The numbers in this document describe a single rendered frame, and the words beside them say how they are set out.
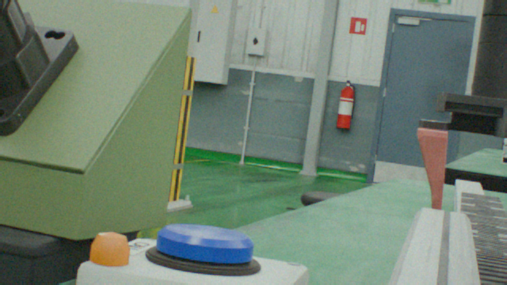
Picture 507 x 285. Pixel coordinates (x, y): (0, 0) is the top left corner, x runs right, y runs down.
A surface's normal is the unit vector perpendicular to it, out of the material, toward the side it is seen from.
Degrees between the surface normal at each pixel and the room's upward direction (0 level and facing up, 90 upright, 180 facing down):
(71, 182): 90
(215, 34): 90
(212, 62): 90
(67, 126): 45
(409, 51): 90
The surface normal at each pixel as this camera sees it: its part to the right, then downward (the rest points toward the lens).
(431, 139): -0.22, 0.39
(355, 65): -0.29, 0.01
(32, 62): 0.87, 0.21
